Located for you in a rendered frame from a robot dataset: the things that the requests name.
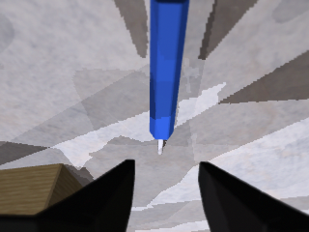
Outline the dark blue stylus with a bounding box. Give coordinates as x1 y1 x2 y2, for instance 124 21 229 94
150 0 189 155

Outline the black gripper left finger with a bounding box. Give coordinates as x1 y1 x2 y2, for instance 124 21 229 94
0 159 135 232

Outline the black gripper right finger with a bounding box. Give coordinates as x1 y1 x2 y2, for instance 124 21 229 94
198 161 309 232

